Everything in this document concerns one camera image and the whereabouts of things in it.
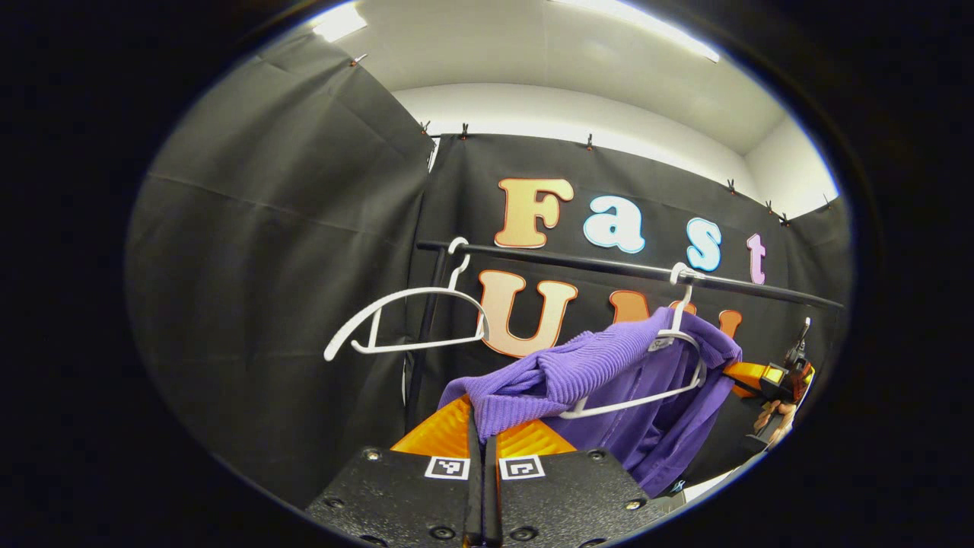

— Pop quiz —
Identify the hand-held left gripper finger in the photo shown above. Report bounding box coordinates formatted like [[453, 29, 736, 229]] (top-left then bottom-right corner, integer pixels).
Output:
[[304, 394, 485, 548], [484, 417, 670, 548]]

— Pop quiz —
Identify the white hanger with label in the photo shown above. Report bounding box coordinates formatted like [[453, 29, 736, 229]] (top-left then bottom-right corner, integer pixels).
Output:
[[559, 263, 708, 421]]

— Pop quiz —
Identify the purple corduroy jacket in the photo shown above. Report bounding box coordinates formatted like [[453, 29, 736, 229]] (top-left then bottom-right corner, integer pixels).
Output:
[[438, 306, 743, 499]]

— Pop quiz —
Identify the black clothes rack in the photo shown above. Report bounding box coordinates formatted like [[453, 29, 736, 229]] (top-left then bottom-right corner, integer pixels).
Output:
[[402, 240, 845, 435]]

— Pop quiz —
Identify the plain white hanger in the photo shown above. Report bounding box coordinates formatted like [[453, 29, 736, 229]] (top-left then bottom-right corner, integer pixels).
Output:
[[323, 237, 492, 362]]

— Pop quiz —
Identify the white sheet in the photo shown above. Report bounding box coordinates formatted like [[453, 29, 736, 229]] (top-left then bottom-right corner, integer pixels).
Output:
[[681, 470, 735, 503]]

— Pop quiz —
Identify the row of backdrop clips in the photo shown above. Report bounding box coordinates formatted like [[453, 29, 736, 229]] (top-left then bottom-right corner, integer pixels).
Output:
[[350, 52, 834, 228]]

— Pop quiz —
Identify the black backdrop cloth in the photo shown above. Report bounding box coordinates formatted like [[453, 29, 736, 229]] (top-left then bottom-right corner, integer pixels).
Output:
[[126, 30, 853, 507]]

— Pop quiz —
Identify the long ceiling light strip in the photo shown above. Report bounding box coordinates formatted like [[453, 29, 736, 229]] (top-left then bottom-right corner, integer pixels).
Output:
[[548, 0, 720, 63]]

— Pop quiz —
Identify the small ceiling light panel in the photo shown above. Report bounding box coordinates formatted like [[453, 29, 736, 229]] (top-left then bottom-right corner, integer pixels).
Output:
[[312, 4, 368, 43]]

